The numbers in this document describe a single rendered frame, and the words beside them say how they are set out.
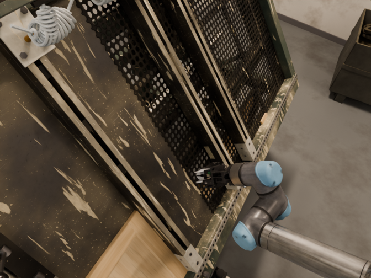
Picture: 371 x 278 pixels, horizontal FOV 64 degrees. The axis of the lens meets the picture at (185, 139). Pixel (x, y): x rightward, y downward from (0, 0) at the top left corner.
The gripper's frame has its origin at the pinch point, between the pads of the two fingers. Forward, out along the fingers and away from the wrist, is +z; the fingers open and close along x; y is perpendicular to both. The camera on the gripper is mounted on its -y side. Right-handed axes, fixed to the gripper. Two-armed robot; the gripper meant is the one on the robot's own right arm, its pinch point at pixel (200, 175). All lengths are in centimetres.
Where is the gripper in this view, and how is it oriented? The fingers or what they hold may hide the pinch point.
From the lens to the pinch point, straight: 115.0
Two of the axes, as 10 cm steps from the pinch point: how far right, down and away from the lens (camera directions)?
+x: 1.5, 9.9, -0.4
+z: -6.2, 1.2, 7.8
